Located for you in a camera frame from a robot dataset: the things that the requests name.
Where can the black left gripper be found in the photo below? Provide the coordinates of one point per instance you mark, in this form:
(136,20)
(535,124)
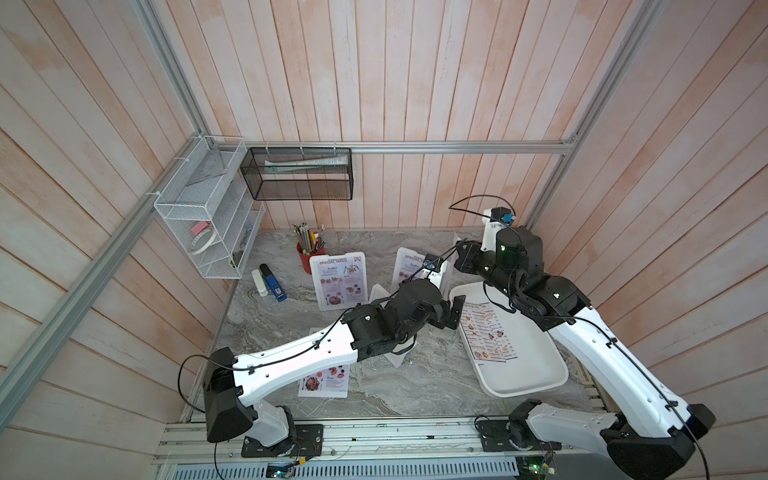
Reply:
(453,320)

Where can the red special menu sheet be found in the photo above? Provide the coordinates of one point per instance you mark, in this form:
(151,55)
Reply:
(332,382)

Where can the white menu holder front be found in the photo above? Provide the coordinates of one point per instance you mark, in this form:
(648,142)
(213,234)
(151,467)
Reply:
(397,353)

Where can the white menu holder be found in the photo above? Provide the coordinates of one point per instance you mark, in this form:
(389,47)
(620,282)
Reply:
(407,264)
(397,353)
(340,281)

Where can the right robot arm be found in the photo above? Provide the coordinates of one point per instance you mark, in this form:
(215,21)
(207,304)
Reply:
(654,432)

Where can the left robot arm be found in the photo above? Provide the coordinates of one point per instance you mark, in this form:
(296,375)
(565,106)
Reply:
(234,386)

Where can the dim sum menu in tray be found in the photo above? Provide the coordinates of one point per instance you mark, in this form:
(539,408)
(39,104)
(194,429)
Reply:
(485,335)

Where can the white menu holder back right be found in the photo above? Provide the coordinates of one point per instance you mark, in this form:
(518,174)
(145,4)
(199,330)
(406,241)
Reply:
(407,264)

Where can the white menu holder back left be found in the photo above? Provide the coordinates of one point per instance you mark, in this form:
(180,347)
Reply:
(340,281)

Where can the white plastic tray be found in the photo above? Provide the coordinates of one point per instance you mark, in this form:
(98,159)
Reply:
(539,365)

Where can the red pencil cup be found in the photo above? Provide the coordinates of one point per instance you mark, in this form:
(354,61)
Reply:
(306,256)

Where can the coloured pencils bundle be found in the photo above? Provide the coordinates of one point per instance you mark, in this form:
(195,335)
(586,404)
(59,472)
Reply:
(310,241)

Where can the blue stapler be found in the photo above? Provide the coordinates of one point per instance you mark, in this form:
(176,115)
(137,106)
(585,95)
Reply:
(272,283)

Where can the white eraser block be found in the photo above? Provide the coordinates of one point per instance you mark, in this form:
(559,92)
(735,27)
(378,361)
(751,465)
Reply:
(260,283)

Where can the black mesh basket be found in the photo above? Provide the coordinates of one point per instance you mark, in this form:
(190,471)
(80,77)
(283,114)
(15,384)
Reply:
(299,173)

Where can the white tape roll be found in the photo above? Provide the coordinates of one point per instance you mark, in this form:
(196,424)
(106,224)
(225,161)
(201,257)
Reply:
(203,240)

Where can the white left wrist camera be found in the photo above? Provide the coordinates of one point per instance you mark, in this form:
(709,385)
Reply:
(435,269)

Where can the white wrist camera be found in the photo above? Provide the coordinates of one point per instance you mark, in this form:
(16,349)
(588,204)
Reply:
(495,220)
(435,269)

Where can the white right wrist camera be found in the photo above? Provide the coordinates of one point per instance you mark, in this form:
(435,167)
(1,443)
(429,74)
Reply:
(495,220)

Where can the white wire shelf rack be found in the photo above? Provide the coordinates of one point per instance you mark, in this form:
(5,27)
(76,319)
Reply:
(205,188)

